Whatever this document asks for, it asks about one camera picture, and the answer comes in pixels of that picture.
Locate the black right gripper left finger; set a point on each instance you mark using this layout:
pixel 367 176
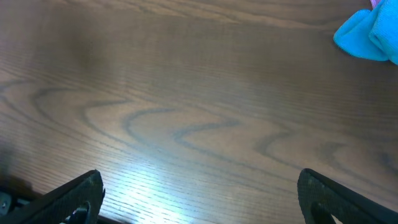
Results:
pixel 77 201

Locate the crumpled purple cloth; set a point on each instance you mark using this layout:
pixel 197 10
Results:
pixel 374 3

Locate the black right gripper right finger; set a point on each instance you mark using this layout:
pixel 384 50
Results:
pixel 323 200

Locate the crumpled blue cloth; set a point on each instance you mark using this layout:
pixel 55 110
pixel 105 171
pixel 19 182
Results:
pixel 371 34

